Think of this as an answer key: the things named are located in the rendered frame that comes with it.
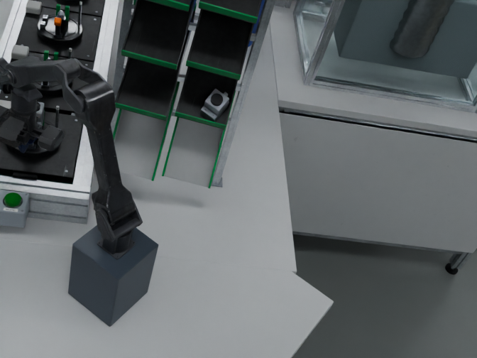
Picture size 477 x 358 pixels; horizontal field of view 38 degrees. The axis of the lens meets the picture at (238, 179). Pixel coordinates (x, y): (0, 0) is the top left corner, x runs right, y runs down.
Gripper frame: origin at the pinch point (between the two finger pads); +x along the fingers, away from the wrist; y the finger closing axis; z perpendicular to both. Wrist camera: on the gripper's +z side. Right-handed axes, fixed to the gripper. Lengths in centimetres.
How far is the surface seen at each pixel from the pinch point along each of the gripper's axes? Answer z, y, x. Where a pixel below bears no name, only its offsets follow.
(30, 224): 5.5, 5.5, 22.9
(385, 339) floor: -70, 126, 109
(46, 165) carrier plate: -5.8, 3.4, 11.8
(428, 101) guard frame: -113, 102, 21
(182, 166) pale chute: -19.6, 36.0, 7.2
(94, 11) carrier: -76, -17, 12
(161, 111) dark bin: -16.8, 28.0, -11.0
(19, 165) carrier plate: -2.5, -2.5, 11.8
